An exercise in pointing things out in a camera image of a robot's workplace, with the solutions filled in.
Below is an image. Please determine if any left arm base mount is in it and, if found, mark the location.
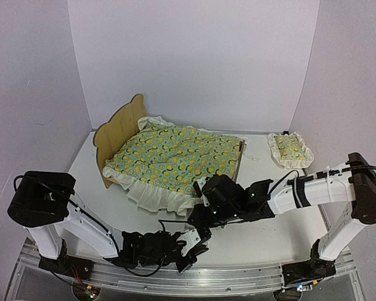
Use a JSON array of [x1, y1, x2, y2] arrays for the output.
[[38, 239, 94, 285]]

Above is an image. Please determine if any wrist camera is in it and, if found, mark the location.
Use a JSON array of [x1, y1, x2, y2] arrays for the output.
[[177, 227, 212, 256], [193, 177, 210, 203]]

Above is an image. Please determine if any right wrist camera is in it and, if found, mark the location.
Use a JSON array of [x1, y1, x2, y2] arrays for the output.
[[193, 177, 210, 203]]

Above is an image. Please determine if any small lemon print pillow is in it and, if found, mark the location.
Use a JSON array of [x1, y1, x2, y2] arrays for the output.
[[267, 132, 315, 169]]

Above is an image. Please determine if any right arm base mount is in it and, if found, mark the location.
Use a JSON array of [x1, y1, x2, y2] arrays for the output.
[[282, 239, 336, 287]]

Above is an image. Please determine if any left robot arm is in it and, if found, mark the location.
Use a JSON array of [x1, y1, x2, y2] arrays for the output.
[[8, 171, 211, 277]]

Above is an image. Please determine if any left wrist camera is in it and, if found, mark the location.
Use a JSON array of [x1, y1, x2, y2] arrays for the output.
[[177, 227, 212, 256]]

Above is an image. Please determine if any lemon print ruffled mattress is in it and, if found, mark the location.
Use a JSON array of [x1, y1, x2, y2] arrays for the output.
[[102, 117, 246, 216]]

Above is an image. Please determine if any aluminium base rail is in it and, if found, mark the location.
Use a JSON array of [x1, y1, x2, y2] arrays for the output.
[[4, 239, 366, 300]]

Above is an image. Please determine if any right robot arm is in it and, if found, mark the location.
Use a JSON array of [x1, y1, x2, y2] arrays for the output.
[[188, 152, 376, 261]]

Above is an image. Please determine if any wooden pet bed frame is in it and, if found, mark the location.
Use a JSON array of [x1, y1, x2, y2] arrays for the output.
[[93, 93, 248, 191]]

